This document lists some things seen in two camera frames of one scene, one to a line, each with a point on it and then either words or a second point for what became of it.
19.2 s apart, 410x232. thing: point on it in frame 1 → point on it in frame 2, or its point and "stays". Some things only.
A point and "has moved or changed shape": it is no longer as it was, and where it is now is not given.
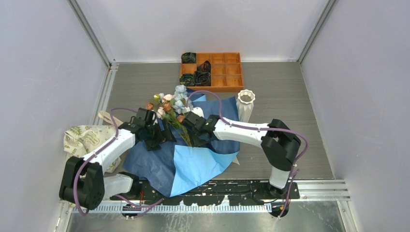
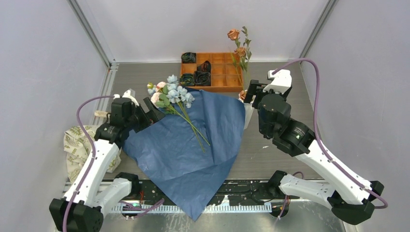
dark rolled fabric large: (202, 79) stays
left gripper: (166, 136) → (155, 114)
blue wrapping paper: (180, 166) has moved or changed shape
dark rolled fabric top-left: (188, 57) stays
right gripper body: (196, 138) → (260, 92)
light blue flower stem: (183, 103) has moved or changed shape
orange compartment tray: (226, 72) stays
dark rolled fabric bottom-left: (187, 79) stays
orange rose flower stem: (170, 116) → (242, 50)
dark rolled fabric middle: (205, 66) stays
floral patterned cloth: (84, 140) stays
